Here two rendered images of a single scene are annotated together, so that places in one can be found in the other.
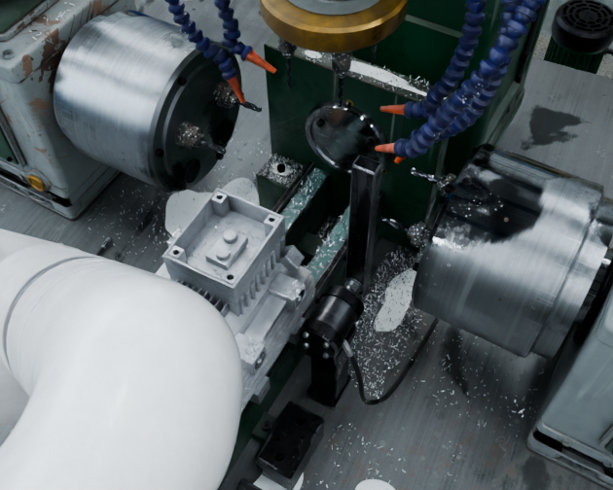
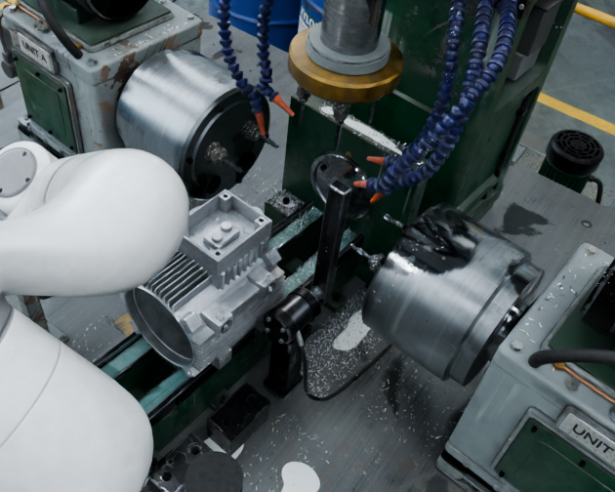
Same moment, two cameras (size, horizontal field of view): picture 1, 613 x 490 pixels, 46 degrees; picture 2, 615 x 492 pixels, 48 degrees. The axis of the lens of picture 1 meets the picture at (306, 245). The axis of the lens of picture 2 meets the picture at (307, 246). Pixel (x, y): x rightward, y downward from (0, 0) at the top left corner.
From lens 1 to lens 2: 0.22 m
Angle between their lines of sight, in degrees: 7
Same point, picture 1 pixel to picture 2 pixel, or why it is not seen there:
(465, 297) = (401, 315)
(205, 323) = (171, 176)
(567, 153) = (530, 245)
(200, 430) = (150, 222)
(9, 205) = not seen: hidden behind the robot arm
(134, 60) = (187, 86)
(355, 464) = (289, 447)
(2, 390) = not seen: hidden behind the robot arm
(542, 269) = (463, 302)
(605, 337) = (498, 359)
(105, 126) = (152, 132)
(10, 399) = not seen: hidden behind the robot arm
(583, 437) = (479, 459)
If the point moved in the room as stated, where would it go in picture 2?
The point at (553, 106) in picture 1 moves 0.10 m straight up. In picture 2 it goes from (527, 206) to (542, 176)
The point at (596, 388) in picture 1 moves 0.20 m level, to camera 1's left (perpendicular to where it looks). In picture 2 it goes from (491, 410) to (358, 383)
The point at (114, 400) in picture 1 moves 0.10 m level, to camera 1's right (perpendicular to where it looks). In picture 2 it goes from (105, 191) to (256, 221)
